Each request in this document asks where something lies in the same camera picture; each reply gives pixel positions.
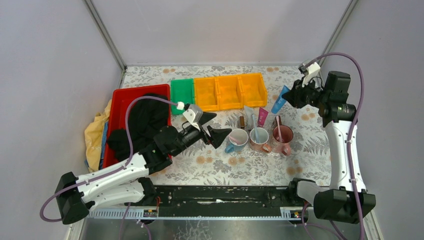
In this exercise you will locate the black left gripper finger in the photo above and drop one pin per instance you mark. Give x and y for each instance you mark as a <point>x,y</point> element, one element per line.
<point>206,117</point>
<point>217,136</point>

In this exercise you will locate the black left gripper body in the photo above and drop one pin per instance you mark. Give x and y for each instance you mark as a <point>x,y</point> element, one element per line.
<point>205,131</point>

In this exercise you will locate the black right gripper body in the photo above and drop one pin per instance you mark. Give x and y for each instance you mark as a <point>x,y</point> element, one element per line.
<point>310,95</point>

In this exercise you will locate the blue toothpaste tube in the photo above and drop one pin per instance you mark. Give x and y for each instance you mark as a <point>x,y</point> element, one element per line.
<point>280,101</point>

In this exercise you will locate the blue ceramic mug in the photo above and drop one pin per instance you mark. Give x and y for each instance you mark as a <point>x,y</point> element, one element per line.
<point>242,136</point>

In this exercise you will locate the pink toothbrush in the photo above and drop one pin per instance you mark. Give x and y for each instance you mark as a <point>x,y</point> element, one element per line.
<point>233,139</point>
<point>279,129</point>

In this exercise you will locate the pink toothpaste tube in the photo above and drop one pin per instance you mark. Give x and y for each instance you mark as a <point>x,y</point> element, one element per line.
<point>262,116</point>

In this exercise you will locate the white toothpaste tube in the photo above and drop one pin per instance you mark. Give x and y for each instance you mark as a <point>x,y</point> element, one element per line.
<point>250,116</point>

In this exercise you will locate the floral orange-handled mug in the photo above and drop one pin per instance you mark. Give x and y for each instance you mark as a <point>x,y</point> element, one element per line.
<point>264,138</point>

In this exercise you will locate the pink pumpkin-face mug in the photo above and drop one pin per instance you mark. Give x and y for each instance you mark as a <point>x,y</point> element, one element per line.
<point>282,147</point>

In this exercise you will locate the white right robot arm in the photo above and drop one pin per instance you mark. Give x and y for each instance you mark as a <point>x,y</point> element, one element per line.
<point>347,199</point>

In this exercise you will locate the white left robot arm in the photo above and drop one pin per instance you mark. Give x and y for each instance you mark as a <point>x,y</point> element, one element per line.
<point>128,181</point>

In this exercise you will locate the yellow bin with toothpaste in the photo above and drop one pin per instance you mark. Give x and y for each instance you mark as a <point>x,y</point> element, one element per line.
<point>207,95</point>

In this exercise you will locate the red plastic tray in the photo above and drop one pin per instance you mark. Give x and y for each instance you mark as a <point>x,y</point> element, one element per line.
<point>122,98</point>

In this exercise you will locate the black cloth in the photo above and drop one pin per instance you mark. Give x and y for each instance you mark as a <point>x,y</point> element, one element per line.
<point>146,118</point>

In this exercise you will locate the yellow bin with toothbrushes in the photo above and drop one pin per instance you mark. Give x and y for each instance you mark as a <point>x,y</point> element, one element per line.
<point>230,92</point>

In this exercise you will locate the green plastic bin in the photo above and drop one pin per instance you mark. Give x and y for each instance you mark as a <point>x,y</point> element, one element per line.
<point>182,90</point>

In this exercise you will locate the yellow bin with mugs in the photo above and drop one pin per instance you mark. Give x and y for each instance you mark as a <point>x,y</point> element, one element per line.
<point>254,91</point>

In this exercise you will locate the blue cloth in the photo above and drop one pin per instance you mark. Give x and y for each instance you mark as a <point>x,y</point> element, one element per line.
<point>103,144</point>

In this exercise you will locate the yellow cloth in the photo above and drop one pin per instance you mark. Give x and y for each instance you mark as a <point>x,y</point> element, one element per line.
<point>93,138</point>

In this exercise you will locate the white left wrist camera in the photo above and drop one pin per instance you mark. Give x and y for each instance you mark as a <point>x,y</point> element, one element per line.
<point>193,114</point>

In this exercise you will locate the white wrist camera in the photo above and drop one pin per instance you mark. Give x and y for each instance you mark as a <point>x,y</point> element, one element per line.
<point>193,114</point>
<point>309,70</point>

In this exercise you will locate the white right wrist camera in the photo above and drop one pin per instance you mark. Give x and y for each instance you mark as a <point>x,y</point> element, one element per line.
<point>309,70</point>

